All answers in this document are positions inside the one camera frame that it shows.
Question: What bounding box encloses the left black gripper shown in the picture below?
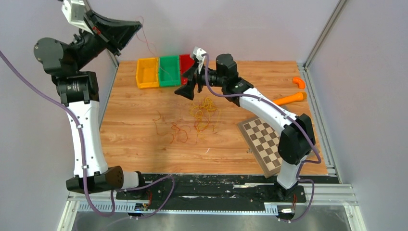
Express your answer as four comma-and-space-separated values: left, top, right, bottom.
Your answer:
68, 10, 140, 72

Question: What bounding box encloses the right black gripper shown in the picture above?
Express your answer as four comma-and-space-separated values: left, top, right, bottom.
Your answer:
175, 62, 226, 100

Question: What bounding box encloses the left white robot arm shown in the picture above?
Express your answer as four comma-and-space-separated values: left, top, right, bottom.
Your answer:
34, 10, 147, 199

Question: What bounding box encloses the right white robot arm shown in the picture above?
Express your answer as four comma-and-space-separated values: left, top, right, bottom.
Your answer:
175, 52, 317, 201

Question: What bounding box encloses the red plastic bin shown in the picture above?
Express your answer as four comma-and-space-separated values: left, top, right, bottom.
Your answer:
179, 54, 195, 85

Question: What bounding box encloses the green plastic bin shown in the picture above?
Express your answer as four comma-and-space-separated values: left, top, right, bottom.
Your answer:
158, 55, 181, 87

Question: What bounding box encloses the yellow plastic bin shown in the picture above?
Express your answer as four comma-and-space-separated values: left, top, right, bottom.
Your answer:
135, 57, 160, 89

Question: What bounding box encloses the wooden chessboard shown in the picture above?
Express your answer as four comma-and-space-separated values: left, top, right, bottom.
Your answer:
237, 116, 283, 178

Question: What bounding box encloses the orange curved plastic piece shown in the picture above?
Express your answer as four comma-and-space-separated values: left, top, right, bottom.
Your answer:
292, 77, 306, 90

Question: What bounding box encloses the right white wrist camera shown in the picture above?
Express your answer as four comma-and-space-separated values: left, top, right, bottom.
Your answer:
190, 46, 207, 74

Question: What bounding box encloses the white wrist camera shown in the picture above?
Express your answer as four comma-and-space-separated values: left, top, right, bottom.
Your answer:
190, 46, 207, 74
61, 0, 92, 33

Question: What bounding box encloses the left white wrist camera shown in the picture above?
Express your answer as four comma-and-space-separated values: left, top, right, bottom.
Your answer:
61, 0, 92, 33

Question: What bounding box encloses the left purple robot hose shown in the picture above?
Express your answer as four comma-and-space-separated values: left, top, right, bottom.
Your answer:
0, 49, 175, 219

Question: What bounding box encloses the purple robot hose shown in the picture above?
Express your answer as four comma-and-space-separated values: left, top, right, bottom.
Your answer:
0, 49, 175, 219
201, 53, 322, 223

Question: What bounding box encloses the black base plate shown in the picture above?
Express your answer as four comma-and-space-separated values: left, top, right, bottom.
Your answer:
116, 174, 306, 211

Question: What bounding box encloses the right purple robot hose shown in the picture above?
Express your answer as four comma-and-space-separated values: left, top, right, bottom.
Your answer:
201, 53, 322, 223

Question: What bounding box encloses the aluminium frame rail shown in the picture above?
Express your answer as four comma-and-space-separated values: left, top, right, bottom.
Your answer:
57, 180, 367, 231

